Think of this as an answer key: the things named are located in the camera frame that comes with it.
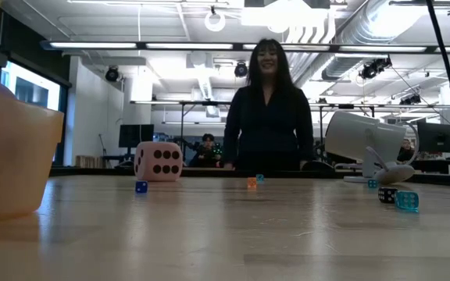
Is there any white camera on stand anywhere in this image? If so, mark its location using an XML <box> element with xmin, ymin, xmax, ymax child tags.
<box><xmin>324</xmin><ymin>110</ymin><xmax>420</xmax><ymax>186</ymax></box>

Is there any black spotlight cluster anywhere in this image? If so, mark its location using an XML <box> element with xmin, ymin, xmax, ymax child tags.
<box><xmin>359</xmin><ymin>56</ymin><xmax>393</xmax><ymax>80</ymax></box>

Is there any silver ventilation duct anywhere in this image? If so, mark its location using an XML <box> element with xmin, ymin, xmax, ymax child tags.
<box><xmin>293</xmin><ymin>0</ymin><xmax>439</xmax><ymax>83</ymax></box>

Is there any pink foam die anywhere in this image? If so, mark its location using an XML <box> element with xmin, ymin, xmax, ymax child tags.
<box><xmin>134</xmin><ymin>140</ymin><xmax>184</xmax><ymax>183</ymax></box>

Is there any window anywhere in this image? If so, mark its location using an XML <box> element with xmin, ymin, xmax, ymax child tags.
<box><xmin>0</xmin><ymin>58</ymin><xmax>70</xmax><ymax>165</ymax></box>

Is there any standing person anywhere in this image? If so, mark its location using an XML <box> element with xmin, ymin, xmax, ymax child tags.
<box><xmin>223</xmin><ymin>37</ymin><xmax>315</xmax><ymax>172</ymax></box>

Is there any small black die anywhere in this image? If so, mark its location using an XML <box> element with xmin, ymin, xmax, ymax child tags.
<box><xmin>377</xmin><ymin>187</ymin><xmax>398</xmax><ymax>205</ymax></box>

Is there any white hanging ring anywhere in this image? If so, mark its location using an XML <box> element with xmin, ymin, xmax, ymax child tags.
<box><xmin>204</xmin><ymin>10</ymin><xmax>227</xmax><ymax>33</ymax></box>

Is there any seated person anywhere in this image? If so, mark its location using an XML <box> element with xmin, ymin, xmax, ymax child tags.
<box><xmin>188</xmin><ymin>133</ymin><xmax>223</xmax><ymax>168</ymax></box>

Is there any orange plastic tray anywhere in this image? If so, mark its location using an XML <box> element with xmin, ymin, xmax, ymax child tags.
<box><xmin>0</xmin><ymin>87</ymin><xmax>65</xmax><ymax>224</ymax></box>

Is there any black aluminium table frame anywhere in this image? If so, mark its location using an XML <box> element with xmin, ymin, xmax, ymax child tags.
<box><xmin>48</xmin><ymin>166</ymin><xmax>450</xmax><ymax>189</ymax></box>

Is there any wooden crate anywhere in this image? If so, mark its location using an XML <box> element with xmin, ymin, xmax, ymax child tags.
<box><xmin>75</xmin><ymin>155</ymin><xmax>105</xmax><ymax>169</ymax></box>

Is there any black computer monitor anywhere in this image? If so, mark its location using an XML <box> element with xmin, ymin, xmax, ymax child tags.
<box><xmin>118</xmin><ymin>123</ymin><xmax>155</xmax><ymax>148</ymax></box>
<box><xmin>417</xmin><ymin>121</ymin><xmax>450</xmax><ymax>154</ymax></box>

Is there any black curved clamp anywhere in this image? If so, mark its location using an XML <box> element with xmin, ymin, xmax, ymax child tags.
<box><xmin>301</xmin><ymin>160</ymin><xmax>335</xmax><ymax>173</ymax></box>

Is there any black framed table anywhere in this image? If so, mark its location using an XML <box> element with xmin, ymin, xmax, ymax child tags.
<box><xmin>309</xmin><ymin>102</ymin><xmax>450</xmax><ymax>169</ymax></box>
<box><xmin>130</xmin><ymin>100</ymin><xmax>232</xmax><ymax>169</ymax></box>

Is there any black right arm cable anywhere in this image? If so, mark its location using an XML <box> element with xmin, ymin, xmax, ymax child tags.
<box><xmin>423</xmin><ymin>0</ymin><xmax>450</xmax><ymax>138</ymax></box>

